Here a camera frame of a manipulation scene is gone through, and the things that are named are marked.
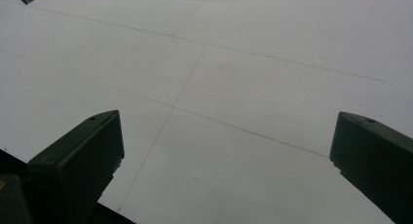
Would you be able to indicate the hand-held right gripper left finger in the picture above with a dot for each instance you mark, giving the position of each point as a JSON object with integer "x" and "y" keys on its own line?
{"x": 81, "y": 159}

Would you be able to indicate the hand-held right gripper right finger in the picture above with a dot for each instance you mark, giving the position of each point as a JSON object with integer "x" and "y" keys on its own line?
{"x": 376, "y": 159}

